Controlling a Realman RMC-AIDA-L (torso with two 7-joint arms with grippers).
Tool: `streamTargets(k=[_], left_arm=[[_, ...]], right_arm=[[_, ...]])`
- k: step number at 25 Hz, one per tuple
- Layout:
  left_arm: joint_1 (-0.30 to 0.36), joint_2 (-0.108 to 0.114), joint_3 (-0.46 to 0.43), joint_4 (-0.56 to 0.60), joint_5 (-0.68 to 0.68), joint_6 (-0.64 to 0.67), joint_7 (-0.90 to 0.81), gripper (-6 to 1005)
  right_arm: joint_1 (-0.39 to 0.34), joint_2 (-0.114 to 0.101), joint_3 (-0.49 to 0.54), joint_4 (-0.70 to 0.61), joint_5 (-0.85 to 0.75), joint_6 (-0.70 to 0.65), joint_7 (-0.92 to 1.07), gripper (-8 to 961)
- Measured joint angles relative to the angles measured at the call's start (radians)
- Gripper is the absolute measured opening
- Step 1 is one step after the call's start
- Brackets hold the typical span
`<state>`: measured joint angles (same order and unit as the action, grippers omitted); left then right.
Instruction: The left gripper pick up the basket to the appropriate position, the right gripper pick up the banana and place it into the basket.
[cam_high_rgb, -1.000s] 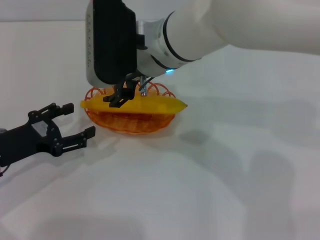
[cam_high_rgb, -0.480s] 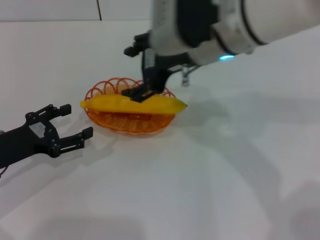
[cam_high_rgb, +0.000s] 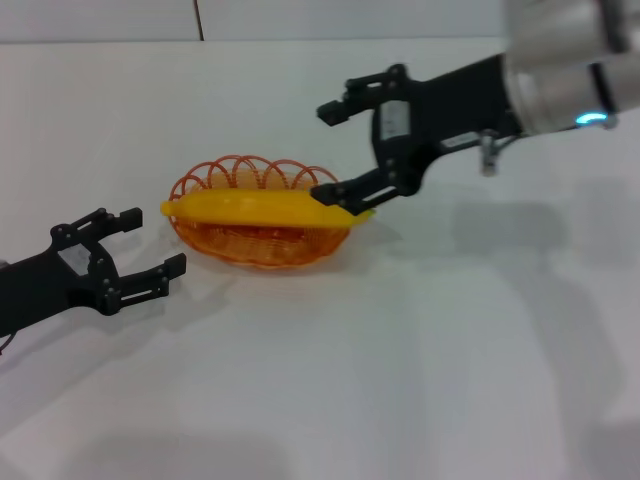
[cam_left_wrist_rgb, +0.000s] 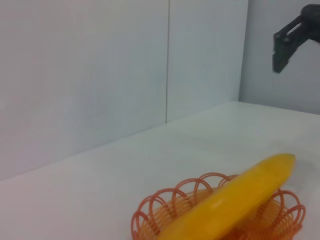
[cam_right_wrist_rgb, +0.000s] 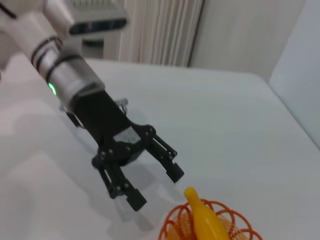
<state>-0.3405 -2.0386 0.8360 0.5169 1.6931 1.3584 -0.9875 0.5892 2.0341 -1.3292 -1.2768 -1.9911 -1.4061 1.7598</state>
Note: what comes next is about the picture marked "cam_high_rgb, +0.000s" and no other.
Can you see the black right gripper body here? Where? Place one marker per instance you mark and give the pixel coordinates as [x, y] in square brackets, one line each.
[450, 105]

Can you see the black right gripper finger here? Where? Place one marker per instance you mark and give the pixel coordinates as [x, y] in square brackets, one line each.
[355, 192]
[365, 95]

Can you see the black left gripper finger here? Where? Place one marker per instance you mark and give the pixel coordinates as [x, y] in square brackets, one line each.
[107, 222]
[150, 282]

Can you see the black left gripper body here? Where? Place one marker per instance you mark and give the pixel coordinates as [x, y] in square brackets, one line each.
[45, 285]

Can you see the yellow banana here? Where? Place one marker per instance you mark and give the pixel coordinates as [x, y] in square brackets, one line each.
[260, 207]

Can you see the orange woven plastic basket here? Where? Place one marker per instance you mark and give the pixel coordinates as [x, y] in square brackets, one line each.
[260, 247]

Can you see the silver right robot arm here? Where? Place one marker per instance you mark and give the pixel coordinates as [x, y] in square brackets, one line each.
[550, 60]

